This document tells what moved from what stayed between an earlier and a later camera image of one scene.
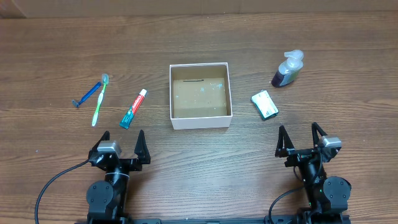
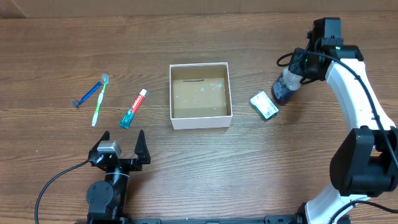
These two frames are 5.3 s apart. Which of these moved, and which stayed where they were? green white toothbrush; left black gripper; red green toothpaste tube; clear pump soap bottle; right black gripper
Moved: clear pump soap bottle; right black gripper
Stayed: left black gripper; green white toothbrush; red green toothpaste tube
